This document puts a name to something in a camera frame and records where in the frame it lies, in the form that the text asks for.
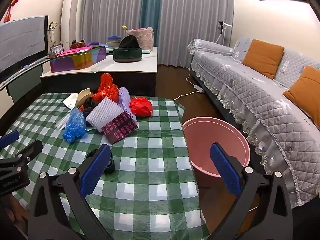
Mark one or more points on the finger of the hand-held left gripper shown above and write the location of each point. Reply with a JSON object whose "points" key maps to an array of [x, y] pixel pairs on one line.
{"points": [[8, 138], [28, 151]]}

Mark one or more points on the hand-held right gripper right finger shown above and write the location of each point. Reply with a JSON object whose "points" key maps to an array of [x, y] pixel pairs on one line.
{"points": [[225, 170]]}

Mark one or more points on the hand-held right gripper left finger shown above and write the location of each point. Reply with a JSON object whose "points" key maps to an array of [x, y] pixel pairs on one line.
{"points": [[96, 168]]}

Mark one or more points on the small black container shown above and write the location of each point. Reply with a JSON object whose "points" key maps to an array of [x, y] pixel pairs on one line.
{"points": [[111, 166]]}

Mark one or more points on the pink plastic bin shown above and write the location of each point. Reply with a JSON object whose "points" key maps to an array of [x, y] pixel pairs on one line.
{"points": [[200, 142]]}

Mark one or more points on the clear plastic wrapper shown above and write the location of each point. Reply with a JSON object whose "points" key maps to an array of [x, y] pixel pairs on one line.
{"points": [[62, 123]]}

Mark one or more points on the magenta black checked pouch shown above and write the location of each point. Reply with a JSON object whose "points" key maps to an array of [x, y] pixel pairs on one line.
{"points": [[120, 128]]}

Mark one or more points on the blue plastic bag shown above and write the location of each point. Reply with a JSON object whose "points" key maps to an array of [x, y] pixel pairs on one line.
{"points": [[75, 126]]}

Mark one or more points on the white foam fruit net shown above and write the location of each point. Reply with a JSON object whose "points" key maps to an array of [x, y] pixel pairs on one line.
{"points": [[103, 112]]}

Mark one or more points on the dark brown bag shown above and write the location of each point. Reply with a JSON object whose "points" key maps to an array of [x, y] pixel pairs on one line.
{"points": [[88, 105]]}

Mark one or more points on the white paper package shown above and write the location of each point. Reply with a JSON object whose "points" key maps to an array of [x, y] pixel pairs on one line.
{"points": [[70, 100]]}

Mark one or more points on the beige cardboard piece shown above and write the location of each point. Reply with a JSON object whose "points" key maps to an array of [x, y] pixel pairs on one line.
{"points": [[83, 96]]}

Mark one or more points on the purple foam fruit net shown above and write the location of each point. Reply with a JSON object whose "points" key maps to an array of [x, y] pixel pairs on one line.
{"points": [[124, 98]]}

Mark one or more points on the red plastic bag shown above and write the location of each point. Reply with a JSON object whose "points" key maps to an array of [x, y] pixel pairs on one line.
{"points": [[140, 106]]}

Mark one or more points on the orange-red plastic bag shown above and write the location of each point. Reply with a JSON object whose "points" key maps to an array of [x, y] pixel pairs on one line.
{"points": [[107, 87]]}

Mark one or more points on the grey television stand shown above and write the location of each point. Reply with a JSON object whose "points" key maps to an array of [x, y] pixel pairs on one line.
{"points": [[22, 81]]}

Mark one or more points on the green checked tablecloth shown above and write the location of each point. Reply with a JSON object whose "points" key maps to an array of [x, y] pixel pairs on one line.
{"points": [[155, 155]]}

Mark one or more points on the grey quilted sofa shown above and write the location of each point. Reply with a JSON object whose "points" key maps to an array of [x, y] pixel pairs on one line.
{"points": [[250, 97]]}

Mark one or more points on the white power strip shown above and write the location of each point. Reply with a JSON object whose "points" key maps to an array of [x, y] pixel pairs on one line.
{"points": [[198, 88]]}

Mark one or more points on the flat screen television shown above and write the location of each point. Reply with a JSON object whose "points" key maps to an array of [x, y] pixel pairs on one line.
{"points": [[22, 45]]}

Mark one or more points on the colourful tin box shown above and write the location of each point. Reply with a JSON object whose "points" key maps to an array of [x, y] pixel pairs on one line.
{"points": [[77, 60]]}

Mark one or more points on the white coffee table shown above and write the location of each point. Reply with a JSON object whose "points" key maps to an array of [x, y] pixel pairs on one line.
{"points": [[125, 67]]}

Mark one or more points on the orange cushion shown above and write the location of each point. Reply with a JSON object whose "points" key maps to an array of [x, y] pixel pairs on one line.
{"points": [[305, 95], [262, 57]]}

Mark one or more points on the potted bamboo plant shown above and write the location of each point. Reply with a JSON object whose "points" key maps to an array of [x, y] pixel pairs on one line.
{"points": [[53, 30]]}

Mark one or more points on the dark green round box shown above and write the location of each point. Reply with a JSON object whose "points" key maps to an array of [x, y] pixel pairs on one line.
{"points": [[127, 55]]}

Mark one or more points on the purple plastic item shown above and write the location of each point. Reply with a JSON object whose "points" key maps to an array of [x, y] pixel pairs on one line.
{"points": [[93, 43]]}

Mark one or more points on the stack of plastic bowls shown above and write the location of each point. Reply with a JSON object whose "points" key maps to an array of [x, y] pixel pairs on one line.
{"points": [[113, 41]]}

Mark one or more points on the black hat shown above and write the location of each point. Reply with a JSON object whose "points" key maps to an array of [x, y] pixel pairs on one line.
{"points": [[128, 42]]}

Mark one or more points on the pink lace basket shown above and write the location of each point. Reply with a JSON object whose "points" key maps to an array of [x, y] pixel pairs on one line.
{"points": [[146, 40]]}

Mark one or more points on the white standing air conditioner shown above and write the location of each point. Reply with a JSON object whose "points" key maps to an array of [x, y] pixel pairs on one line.
{"points": [[72, 15]]}

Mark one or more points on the yellow artificial flower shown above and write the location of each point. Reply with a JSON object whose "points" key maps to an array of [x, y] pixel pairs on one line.
{"points": [[124, 27]]}

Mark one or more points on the grey sheer curtain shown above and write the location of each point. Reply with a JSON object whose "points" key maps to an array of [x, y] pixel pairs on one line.
{"points": [[195, 17], [110, 7]]}

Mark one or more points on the teal curtain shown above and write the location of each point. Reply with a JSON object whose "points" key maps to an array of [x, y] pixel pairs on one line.
{"points": [[150, 5]]}

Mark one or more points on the small photo frame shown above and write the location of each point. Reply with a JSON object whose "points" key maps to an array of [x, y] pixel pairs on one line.
{"points": [[56, 49]]}

